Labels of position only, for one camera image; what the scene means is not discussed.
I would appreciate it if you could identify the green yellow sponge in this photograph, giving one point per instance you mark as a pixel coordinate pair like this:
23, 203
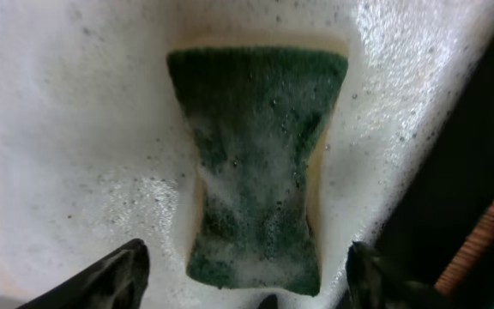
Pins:
256, 114

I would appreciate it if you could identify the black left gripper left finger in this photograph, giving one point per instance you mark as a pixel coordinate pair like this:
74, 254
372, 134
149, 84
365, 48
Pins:
117, 281

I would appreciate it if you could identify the black tray with soapy water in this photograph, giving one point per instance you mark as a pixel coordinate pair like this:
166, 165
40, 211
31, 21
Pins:
94, 150

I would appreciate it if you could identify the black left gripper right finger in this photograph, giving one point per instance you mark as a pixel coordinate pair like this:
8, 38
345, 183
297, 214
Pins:
377, 282

